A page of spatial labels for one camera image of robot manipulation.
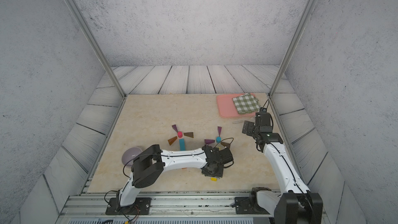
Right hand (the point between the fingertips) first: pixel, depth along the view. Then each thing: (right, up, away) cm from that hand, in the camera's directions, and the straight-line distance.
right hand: (256, 125), depth 83 cm
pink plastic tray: (-11, +9, +35) cm, 38 cm away
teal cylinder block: (-19, -10, +13) cm, 25 cm away
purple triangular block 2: (-25, -11, +14) cm, 31 cm away
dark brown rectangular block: (-37, -7, +14) cm, 40 cm away
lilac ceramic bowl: (-68, -16, +3) cm, 70 cm away
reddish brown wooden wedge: (-47, -11, +13) cm, 50 cm away
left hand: (-19, -27, -2) cm, 33 cm away
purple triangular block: (-46, -3, +17) cm, 49 cm away
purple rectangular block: (-18, -5, +16) cm, 25 cm away
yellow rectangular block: (-23, -27, -2) cm, 35 cm away
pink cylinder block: (-42, -7, +14) cm, 45 cm away
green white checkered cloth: (+4, +12, +32) cm, 35 cm away
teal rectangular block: (-41, -13, +13) cm, 45 cm away
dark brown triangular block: (-15, -12, +9) cm, 21 cm away
